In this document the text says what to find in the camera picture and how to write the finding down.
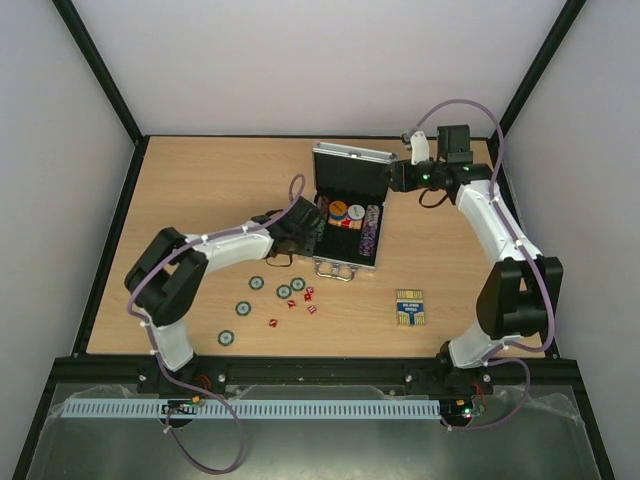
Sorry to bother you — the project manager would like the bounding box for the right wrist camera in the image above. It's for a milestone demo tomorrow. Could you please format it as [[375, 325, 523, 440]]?
[[401, 130, 430, 165]]

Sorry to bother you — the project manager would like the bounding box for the aluminium poker case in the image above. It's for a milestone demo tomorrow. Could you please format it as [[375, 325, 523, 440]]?
[[312, 141, 397, 282]]

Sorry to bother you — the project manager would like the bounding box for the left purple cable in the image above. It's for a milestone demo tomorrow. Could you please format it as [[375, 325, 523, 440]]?
[[127, 173, 309, 474]]

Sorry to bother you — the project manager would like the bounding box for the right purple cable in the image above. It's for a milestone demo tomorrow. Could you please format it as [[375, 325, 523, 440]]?
[[414, 98, 559, 432]]

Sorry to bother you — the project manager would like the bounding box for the black frame rail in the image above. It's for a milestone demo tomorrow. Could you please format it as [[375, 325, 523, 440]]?
[[48, 355, 582, 398]]

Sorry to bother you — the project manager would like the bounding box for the purple chip stack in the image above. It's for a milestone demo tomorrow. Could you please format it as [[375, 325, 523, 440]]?
[[359, 205, 381, 257]]

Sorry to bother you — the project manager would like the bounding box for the grey slotted cable duct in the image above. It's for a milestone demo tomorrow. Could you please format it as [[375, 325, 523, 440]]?
[[61, 398, 441, 420]]

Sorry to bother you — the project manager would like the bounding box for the orange dealer button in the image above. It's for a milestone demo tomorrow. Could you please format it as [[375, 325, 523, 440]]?
[[328, 200, 348, 220]]

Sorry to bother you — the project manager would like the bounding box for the playing card box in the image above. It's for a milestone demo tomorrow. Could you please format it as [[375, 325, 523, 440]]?
[[395, 289, 426, 326]]

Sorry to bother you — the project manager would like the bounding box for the purple cable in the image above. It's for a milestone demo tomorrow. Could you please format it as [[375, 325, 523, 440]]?
[[414, 98, 559, 432], [127, 173, 309, 474]]

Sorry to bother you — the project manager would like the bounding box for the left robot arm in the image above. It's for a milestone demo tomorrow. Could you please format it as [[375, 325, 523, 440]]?
[[124, 196, 321, 372]]

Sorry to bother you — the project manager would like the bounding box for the green poker chip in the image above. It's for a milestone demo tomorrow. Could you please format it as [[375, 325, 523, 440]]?
[[235, 301, 252, 316], [291, 277, 306, 291], [249, 276, 264, 290], [217, 330, 235, 347], [276, 285, 292, 299]]

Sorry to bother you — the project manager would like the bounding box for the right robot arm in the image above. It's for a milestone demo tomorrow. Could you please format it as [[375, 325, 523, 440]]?
[[386, 125, 563, 392]]

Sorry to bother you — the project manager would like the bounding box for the green chip stack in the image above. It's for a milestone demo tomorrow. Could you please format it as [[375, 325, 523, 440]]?
[[314, 195, 330, 246]]

